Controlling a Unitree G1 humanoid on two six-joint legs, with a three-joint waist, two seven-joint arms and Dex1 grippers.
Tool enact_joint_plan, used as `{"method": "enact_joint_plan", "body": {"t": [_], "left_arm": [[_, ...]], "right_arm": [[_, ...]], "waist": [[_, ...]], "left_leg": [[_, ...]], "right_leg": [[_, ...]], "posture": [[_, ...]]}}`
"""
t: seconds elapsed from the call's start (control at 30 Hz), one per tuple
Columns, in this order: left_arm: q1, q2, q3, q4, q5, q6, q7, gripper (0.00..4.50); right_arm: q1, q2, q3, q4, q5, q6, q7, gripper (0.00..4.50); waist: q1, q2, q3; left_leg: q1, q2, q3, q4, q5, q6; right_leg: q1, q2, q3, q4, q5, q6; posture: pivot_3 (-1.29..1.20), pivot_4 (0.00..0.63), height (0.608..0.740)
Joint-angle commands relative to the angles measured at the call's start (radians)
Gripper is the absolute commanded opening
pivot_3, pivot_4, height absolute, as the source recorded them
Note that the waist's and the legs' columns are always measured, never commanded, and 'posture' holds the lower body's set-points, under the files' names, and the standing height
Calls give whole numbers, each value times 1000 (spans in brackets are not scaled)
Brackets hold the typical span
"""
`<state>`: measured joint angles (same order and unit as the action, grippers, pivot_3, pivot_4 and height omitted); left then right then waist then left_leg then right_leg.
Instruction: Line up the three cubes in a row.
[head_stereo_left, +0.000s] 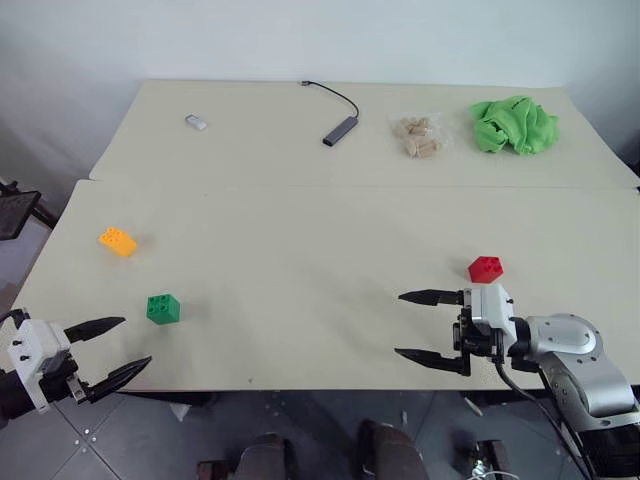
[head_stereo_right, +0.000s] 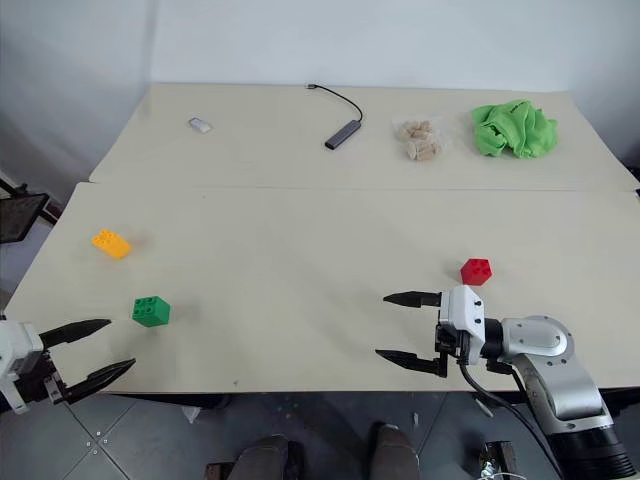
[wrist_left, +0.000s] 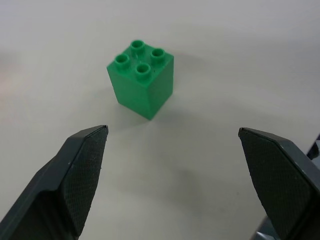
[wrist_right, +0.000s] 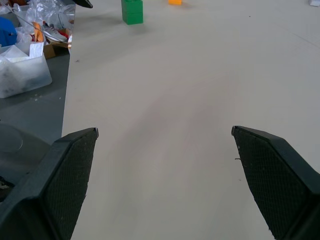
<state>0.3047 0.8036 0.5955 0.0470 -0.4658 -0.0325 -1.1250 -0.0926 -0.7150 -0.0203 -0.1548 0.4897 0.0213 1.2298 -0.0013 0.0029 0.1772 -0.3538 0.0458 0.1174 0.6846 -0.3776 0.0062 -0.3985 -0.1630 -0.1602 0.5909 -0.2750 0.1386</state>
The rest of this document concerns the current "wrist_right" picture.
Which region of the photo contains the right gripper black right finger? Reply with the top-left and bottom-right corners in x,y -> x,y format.
231,125 -> 320,240

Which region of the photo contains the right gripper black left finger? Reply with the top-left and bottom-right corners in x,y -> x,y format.
0,127 -> 100,240

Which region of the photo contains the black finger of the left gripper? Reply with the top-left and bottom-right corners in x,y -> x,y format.
72,0 -> 94,9

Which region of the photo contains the crumpled clear plastic bag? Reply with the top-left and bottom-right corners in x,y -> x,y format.
24,0 -> 76,27

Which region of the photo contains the green building block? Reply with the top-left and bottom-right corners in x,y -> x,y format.
121,0 -> 144,26

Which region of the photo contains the orange wrapped item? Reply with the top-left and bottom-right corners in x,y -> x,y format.
31,21 -> 46,43

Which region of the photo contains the brown cardboard box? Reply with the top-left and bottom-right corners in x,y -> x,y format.
43,41 -> 70,60

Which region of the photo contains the clear round plastic disc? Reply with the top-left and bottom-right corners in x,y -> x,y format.
0,123 -> 24,153

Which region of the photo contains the white folded paper piece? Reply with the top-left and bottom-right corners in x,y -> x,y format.
29,42 -> 45,60

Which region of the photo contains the blue plastic object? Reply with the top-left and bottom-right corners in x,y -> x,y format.
0,16 -> 18,48

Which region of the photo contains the translucent plastic storage bin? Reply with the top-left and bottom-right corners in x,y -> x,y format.
0,44 -> 53,99

